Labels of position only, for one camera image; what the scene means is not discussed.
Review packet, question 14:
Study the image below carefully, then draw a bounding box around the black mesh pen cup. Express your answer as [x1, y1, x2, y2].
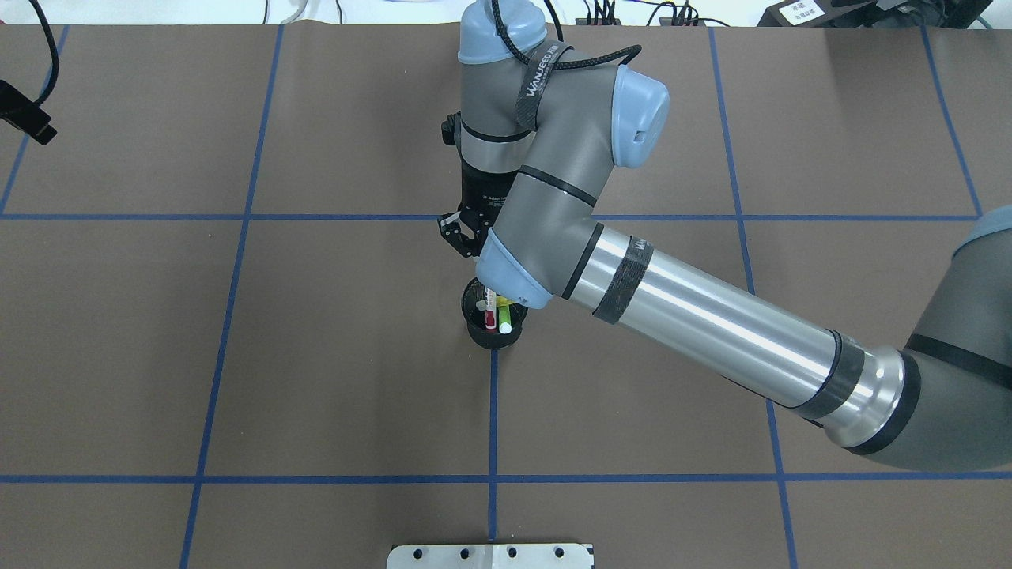
[460, 277, 528, 350]

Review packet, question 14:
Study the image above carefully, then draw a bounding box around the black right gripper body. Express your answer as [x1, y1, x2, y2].
[460, 162, 516, 226]

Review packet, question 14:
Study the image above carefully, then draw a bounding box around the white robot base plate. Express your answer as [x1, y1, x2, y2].
[386, 543, 595, 568]

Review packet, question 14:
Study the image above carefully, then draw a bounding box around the green highlighter pen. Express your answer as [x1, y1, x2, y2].
[497, 296, 512, 335]

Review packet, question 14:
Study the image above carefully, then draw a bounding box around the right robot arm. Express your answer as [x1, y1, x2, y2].
[447, 1, 1010, 471]

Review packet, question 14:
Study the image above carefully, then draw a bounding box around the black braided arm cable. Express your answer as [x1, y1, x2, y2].
[490, 0, 643, 72]

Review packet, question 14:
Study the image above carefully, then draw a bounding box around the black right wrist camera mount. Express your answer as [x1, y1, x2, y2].
[440, 111, 462, 148]

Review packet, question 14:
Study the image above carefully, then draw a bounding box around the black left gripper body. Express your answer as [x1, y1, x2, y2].
[1, 80, 57, 145]

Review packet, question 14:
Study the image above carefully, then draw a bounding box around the red white marker pen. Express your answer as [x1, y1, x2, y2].
[484, 287, 498, 333]

